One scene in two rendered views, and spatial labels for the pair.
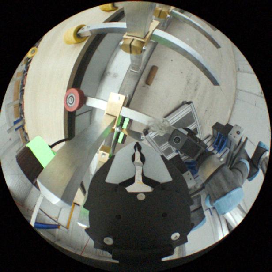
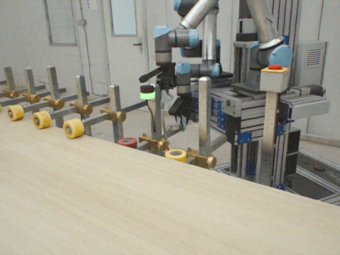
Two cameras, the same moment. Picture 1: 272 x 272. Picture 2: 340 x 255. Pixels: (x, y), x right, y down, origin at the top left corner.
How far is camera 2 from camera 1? 140 cm
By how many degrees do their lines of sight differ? 80
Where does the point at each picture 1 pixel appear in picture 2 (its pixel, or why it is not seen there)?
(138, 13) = (118, 96)
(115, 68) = not seen: hidden behind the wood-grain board
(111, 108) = (149, 137)
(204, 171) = (180, 89)
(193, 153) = (179, 101)
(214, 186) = (180, 80)
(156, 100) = not seen: hidden behind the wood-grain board
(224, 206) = (180, 68)
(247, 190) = not seen: outside the picture
